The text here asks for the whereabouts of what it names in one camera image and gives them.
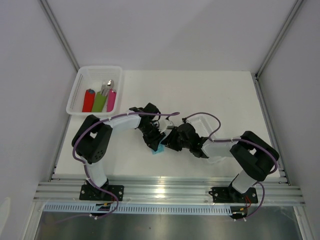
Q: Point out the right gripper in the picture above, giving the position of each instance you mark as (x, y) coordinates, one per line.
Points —
(170, 141)

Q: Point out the teal paper napkin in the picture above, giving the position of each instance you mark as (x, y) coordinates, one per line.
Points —
(160, 149)

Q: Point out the left aluminium frame post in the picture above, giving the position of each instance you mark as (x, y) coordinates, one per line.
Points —
(49, 14)

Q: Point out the small white plastic tray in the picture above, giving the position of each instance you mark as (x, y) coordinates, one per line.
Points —
(203, 129)

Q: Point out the red napkin roll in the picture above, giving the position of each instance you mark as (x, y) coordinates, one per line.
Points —
(88, 102)

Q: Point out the aluminium frame post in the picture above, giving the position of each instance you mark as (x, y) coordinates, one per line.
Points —
(280, 36)
(49, 14)

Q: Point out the right aluminium frame post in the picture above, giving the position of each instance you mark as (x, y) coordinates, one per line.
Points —
(280, 36)

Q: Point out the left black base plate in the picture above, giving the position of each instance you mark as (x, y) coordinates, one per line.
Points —
(117, 191)

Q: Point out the pink napkin roll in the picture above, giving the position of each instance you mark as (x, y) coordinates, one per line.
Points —
(111, 99)

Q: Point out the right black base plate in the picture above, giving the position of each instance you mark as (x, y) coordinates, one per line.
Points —
(229, 195)

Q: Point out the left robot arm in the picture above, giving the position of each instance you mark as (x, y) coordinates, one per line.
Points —
(92, 139)

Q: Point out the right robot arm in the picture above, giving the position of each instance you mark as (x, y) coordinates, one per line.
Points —
(256, 158)

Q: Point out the white slotted cable duct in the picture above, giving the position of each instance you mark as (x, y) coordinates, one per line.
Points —
(129, 208)

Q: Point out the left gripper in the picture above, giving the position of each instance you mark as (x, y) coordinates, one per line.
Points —
(153, 142)

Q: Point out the large white plastic basket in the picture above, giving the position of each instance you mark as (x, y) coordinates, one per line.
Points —
(92, 77)

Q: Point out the aluminium mounting rail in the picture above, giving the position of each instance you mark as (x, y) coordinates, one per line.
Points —
(164, 190)

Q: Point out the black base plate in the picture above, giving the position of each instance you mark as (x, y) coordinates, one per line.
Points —
(229, 195)
(117, 191)

